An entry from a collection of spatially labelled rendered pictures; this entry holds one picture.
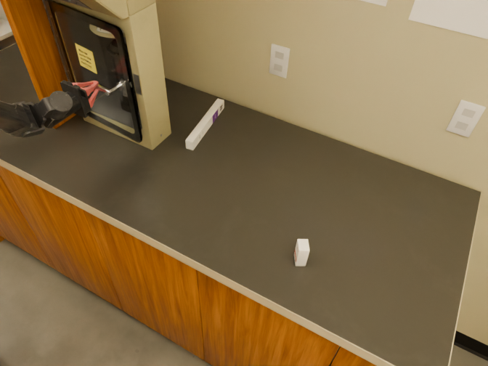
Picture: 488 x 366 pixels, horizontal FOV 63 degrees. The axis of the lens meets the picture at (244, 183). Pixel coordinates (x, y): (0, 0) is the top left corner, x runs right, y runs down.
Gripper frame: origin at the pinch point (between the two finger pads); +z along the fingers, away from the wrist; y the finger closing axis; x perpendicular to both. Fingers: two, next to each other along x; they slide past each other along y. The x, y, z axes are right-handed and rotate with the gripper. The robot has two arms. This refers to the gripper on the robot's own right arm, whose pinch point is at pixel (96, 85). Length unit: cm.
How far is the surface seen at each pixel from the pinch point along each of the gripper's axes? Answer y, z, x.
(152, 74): 1.0, 12.7, -11.5
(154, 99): -7.7, 11.7, -11.5
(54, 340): -120, -44, 21
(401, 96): -3, 50, -81
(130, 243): -42, -20, -21
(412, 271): -26, 4, -102
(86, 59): 3.9, 4.9, 7.4
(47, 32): 6.7, 7.6, 25.5
